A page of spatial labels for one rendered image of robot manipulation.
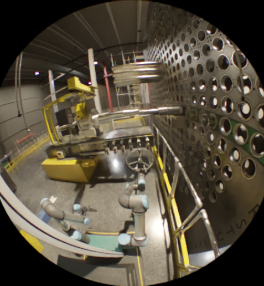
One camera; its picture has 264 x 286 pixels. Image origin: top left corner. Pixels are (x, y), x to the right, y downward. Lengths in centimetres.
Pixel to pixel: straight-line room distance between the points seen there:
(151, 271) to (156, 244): 45
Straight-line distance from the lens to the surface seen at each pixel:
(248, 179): 141
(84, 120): 190
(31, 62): 1042
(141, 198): 73
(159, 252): 166
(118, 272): 85
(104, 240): 126
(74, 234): 117
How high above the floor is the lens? 165
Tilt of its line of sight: 25 degrees down
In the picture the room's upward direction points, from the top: 9 degrees counter-clockwise
